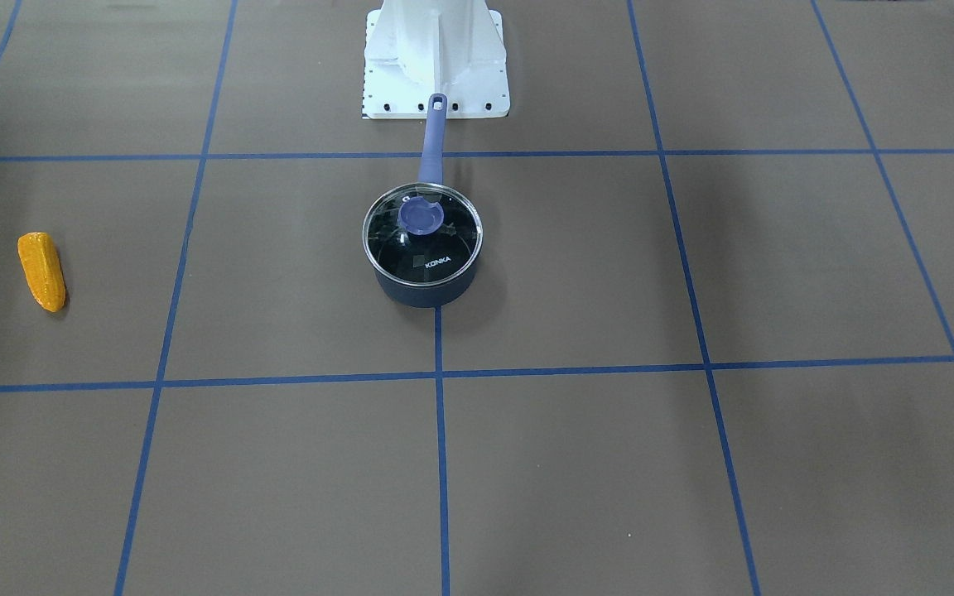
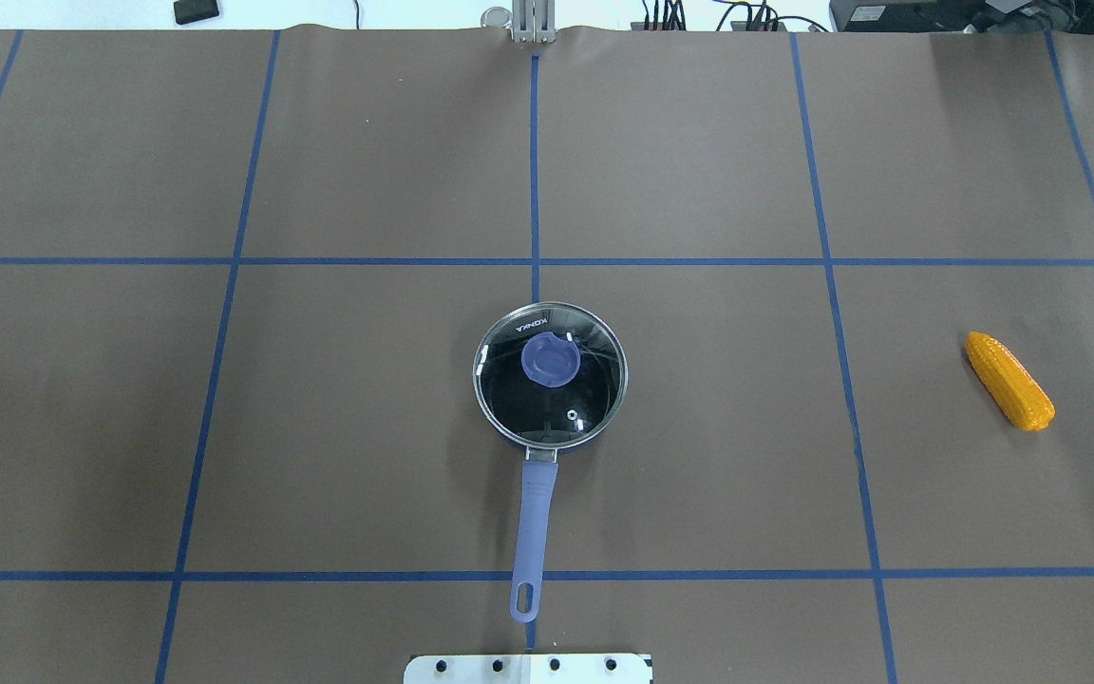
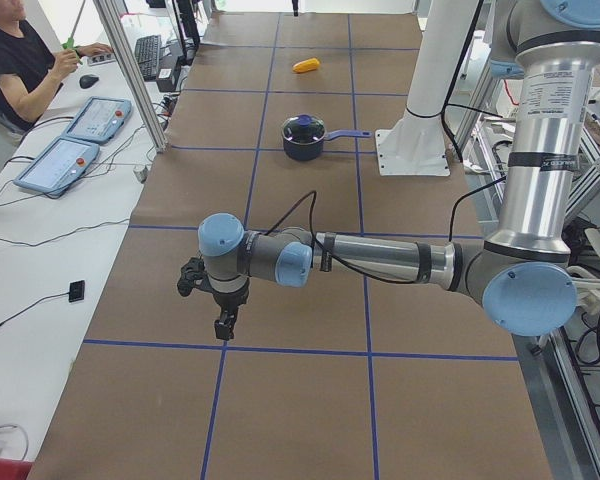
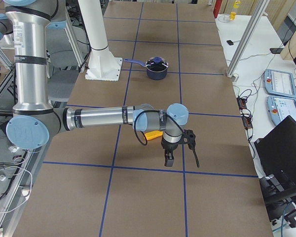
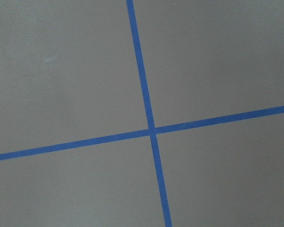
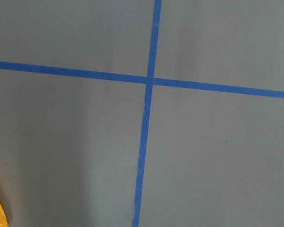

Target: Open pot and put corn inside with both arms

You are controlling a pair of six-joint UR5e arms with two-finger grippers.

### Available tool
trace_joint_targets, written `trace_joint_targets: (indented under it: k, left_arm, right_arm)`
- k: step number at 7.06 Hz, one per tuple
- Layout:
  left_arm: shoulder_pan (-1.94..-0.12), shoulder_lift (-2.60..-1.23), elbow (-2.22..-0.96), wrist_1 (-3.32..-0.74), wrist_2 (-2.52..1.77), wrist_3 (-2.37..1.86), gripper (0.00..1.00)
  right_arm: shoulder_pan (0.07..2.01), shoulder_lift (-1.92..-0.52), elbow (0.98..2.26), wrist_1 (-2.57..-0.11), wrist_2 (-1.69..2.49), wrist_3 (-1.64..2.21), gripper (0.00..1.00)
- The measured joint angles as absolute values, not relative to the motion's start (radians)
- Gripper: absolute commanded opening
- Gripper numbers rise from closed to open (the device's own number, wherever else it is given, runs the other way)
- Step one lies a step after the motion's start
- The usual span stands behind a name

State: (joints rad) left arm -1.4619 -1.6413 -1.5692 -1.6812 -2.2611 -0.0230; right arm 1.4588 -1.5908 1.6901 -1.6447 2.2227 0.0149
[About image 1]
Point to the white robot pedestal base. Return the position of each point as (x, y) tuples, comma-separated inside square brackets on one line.
[(414, 49)]

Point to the dark blue saucepan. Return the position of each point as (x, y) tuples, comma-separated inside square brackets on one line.
[(431, 171)]

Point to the glass lid with blue knob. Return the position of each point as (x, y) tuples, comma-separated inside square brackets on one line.
[(422, 235)]

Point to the yellow plastic corn cob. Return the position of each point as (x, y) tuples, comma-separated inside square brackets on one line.
[(42, 270)]

